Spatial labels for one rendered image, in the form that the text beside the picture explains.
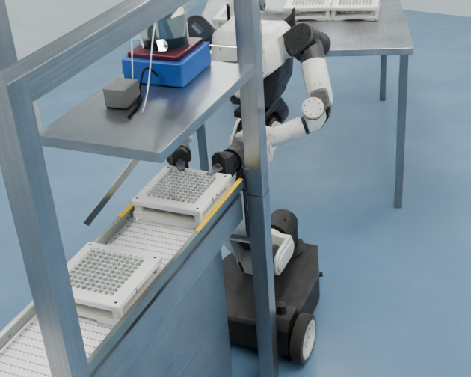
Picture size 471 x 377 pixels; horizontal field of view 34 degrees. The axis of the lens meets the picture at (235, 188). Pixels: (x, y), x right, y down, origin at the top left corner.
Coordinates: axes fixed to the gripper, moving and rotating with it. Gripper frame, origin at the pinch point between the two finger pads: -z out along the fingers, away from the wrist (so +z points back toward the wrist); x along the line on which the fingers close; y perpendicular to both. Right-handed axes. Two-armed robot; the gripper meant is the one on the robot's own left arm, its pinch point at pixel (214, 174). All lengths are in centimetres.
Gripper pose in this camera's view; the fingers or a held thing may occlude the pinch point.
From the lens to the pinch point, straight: 259.9
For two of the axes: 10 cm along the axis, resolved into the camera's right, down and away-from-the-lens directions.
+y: -8.5, -2.1, 4.8
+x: 0.6, 8.7, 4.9
